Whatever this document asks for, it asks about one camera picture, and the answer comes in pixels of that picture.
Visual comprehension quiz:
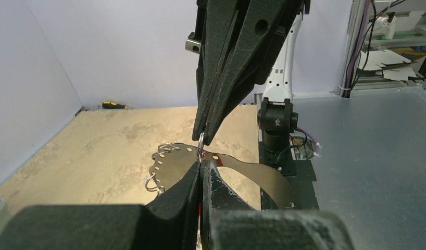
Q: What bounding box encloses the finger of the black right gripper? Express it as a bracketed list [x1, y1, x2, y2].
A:
[192, 1, 239, 140]
[203, 0, 304, 146]

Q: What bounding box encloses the yellow black screwdriver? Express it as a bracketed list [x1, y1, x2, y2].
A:
[101, 102, 128, 109]

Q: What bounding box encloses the aluminium frame rail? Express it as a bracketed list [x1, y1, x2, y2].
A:
[336, 1, 426, 98]

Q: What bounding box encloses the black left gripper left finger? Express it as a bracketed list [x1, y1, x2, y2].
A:
[0, 162, 201, 249]

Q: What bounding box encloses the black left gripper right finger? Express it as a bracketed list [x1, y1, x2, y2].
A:
[200, 160, 354, 249]

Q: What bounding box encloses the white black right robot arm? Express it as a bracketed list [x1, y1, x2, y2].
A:
[186, 1, 310, 150]

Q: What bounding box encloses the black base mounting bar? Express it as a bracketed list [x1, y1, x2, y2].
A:
[258, 136, 319, 209]

